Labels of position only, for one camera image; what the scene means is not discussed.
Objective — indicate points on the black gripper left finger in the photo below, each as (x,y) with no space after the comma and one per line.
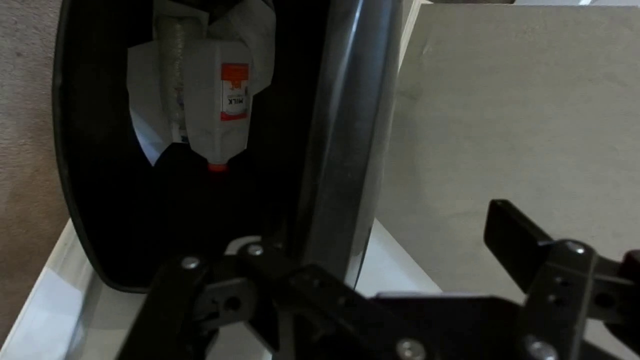
(299,312)

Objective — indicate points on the black plastic trash bin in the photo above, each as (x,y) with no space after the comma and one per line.
(133,214)

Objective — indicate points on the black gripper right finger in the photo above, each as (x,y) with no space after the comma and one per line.
(567,285)

